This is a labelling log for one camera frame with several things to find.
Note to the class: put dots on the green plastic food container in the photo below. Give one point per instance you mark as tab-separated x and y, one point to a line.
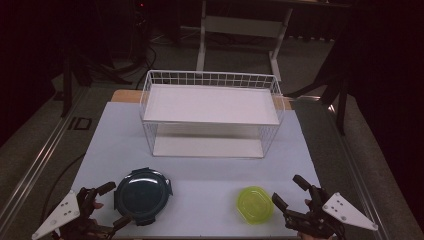
255	205

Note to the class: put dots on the person's right hand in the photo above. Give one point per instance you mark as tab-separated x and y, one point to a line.
308	237

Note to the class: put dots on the black stand with legs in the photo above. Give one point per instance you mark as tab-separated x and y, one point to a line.
336	83

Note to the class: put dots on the person's left hand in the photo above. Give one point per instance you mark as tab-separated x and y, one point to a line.
98	205

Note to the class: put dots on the round dark blue food container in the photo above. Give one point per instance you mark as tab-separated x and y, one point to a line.
142	196

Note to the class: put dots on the white metal desk frame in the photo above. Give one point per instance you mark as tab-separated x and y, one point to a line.
240	26

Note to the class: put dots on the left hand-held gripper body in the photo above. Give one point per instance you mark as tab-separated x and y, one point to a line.
61	213

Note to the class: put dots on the black stand leg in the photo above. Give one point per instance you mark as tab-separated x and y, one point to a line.
67	86

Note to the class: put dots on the white table mat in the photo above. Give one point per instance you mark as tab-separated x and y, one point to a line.
206	173

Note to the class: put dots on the metal floor rail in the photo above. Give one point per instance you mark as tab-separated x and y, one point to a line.
360	173
36	160

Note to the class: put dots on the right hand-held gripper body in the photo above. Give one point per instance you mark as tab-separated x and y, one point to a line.
346	211

